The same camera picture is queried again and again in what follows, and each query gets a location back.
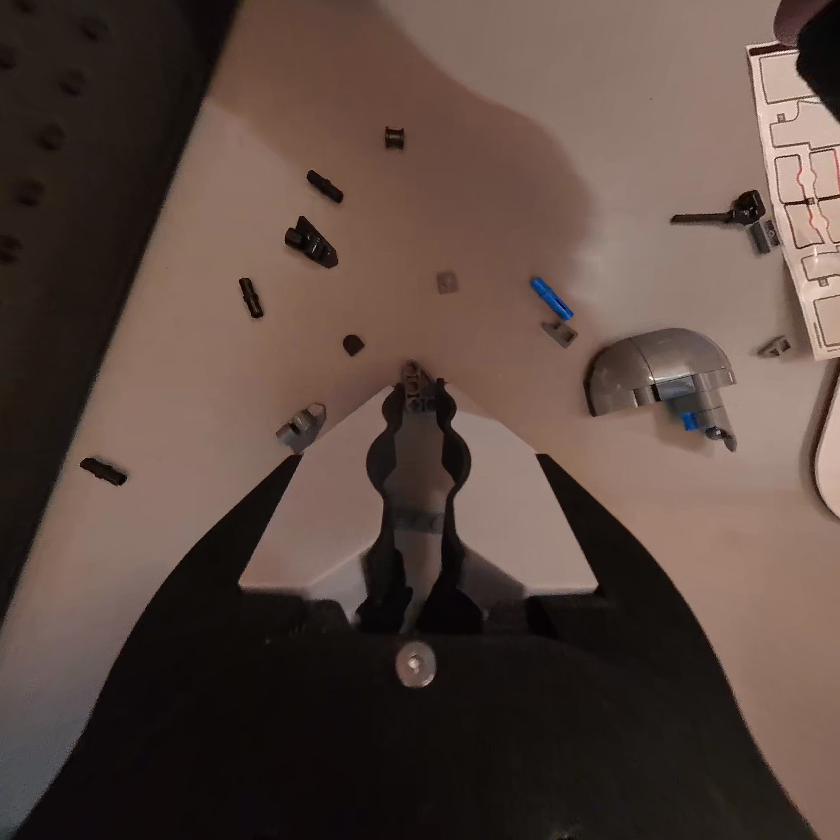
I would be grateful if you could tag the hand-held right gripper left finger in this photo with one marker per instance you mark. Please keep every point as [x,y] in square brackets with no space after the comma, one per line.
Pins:
[302,525]

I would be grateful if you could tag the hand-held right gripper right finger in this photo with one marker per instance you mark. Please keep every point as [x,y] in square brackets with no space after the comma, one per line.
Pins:
[525,525]

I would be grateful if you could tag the grey holed lego beam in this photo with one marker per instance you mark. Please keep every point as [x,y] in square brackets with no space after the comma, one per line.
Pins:
[417,387]

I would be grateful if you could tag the dark grey curved lego panel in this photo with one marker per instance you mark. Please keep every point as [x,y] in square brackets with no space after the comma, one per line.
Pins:
[656,367]

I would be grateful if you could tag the small dark grey lego plate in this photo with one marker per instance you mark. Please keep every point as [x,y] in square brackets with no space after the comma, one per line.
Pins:
[764,236]

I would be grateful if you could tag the small black lego piece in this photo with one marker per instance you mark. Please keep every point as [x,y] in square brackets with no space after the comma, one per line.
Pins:
[353,344]

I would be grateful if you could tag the long blue lego pin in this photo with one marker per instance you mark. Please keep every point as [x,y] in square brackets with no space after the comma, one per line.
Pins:
[551,295]

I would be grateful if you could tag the short black lego pin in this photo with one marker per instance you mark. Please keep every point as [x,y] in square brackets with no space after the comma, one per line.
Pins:
[251,297]

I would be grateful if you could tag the small grey round lego piece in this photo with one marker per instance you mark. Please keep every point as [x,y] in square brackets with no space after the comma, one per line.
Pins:
[448,282]

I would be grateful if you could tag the small black lego bush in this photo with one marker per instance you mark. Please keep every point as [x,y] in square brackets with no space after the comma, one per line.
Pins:
[394,138]

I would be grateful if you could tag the person's left hand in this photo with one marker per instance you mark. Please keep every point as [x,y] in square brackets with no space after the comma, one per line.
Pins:
[791,16]

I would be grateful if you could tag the white sticker sheet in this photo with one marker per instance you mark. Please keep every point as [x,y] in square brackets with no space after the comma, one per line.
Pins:
[800,197]

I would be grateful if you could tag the black axle with connector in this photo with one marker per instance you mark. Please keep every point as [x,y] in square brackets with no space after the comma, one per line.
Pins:
[722,213]

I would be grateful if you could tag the white book stand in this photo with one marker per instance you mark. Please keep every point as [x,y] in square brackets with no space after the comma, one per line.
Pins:
[830,446]

